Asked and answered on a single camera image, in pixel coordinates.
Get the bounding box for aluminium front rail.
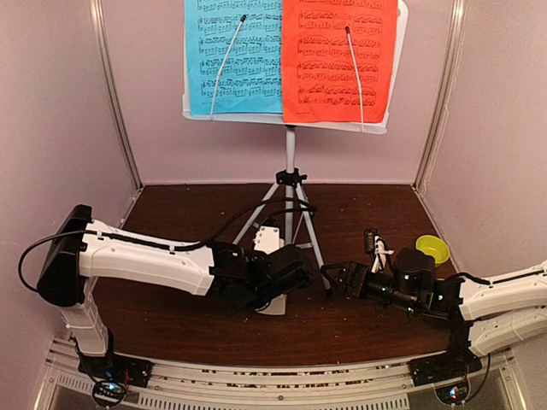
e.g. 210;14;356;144
31;338;529;409

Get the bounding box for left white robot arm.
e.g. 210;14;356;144
17;204;315;379

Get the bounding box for left aluminium corner post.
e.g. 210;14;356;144
89;0;144;190

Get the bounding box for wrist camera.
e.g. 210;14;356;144
253;226;285;255
364;228;394;273

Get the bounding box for blue sheet music paper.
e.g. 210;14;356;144
185;0;283;116

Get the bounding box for silver tripod stand legs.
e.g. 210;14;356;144
232;123;334;299

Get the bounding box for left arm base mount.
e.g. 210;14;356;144
78;354;153;408

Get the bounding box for red sheet music paper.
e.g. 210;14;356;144
281;0;398;124

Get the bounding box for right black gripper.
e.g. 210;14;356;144
321;262;421;315

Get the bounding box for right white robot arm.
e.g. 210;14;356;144
321;248;546;378

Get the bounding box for white metronome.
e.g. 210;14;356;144
255;295;287;316

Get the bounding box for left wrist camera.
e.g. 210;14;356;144
253;226;285;255

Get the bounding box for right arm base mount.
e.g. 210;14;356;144
409;353;482;407

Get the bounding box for yellow-green bowl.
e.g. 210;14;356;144
415;235;450;267

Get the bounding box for white perforated music stand desk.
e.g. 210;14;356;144
183;1;408;133

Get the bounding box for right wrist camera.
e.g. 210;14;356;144
364;228;394;273

